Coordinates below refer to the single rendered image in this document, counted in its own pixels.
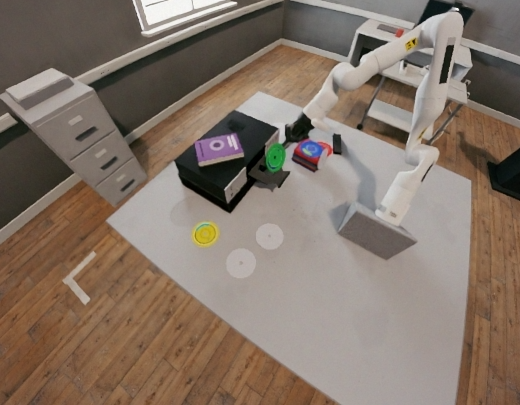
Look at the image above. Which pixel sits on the red cd with green label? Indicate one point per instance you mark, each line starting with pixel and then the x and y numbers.
pixel 327 146

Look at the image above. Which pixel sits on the green-labelled cd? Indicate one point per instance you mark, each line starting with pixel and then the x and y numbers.
pixel 275 164

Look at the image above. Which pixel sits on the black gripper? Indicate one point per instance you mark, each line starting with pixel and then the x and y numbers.
pixel 296 128

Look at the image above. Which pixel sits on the yellow cd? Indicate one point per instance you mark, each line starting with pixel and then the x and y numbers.
pixel 202 240

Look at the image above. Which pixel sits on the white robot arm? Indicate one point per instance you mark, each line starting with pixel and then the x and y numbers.
pixel 442 31

